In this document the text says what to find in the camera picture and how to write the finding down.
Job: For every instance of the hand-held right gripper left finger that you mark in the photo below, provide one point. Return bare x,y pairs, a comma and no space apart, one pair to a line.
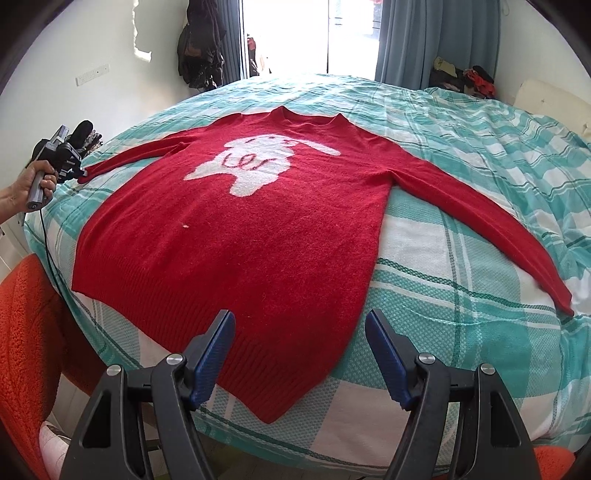
214,360

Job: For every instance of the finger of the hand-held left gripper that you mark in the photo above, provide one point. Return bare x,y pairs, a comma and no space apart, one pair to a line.
79,173

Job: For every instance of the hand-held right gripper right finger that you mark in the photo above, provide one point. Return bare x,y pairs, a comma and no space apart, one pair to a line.
388,360

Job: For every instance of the red sweater with white print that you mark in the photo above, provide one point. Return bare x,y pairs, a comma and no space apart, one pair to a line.
258,240

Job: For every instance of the person's left forearm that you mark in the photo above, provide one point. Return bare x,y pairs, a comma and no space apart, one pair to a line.
7,205

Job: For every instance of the pile of mixed clothes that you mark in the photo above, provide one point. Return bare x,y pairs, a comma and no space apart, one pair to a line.
461,76

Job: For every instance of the person's left hand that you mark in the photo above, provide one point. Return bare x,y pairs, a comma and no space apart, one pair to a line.
23,184

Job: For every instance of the dark furry object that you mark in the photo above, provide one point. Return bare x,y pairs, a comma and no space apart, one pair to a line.
83,134

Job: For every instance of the teal plaid blanket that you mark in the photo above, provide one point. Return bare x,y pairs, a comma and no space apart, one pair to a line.
461,258

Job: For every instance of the orange fleece cloth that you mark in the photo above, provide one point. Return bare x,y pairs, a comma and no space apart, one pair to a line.
27,332

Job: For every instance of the hanging dark jackets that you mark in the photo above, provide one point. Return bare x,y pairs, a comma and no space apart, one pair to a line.
201,46

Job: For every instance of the pale pink cloth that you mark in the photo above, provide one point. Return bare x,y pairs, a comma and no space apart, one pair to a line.
53,450

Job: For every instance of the blue curtain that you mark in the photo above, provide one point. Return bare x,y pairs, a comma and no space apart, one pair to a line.
232,41
429,41

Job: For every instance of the red dark clothing bundle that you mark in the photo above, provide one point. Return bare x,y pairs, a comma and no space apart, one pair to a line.
256,57

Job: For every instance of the cream padded headboard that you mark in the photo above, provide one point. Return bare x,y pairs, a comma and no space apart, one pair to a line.
549,99

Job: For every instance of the white wall socket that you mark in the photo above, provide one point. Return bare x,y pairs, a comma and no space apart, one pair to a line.
92,76

